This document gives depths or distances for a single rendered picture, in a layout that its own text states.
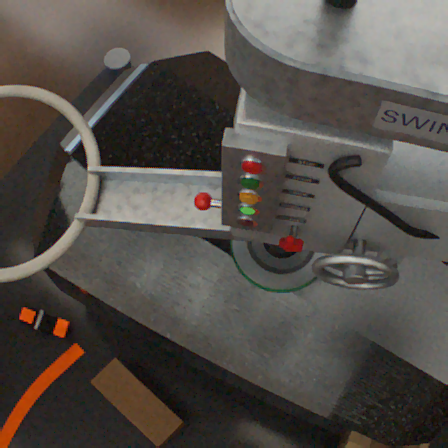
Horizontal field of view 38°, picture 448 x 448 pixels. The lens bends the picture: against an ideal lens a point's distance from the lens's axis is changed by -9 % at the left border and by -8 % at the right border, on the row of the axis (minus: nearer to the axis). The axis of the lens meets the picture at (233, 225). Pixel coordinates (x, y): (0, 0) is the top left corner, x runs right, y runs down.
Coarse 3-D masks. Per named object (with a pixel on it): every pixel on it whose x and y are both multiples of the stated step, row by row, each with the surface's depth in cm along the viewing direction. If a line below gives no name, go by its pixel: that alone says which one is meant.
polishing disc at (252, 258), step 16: (240, 256) 150; (256, 256) 150; (304, 256) 150; (320, 256) 150; (256, 272) 148; (272, 272) 149; (288, 272) 149; (304, 272) 149; (272, 288) 148; (288, 288) 148
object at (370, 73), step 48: (240, 0) 71; (288, 0) 71; (384, 0) 72; (432, 0) 72; (240, 48) 73; (288, 48) 69; (336, 48) 69; (384, 48) 70; (432, 48) 70; (288, 96) 75; (336, 96) 72; (384, 96) 70; (432, 96) 68; (432, 144) 77
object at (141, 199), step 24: (96, 168) 146; (120, 168) 145; (144, 168) 143; (120, 192) 148; (144, 192) 146; (168, 192) 145; (192, 192) 143; (216, 192) 142; (96, 216) 142; (120, 216) 140; (144, 216) 144; (168, 216) 143; (192, 216) 141; (216, 216) 140; (240, 240) 137
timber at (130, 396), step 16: (112, 368) 209; (96, 384) 207; (112, 384) 207; (128, 384) 207; (112, 400) 205; (128, 400) 205; (144, 400) 206; (160, 400) 206; (128, 416) 204; (144, 416) 204; (160, 416) 204; (176, 416) 204; (144, 432) 202; (160, 432) 202; (176, 432) 212
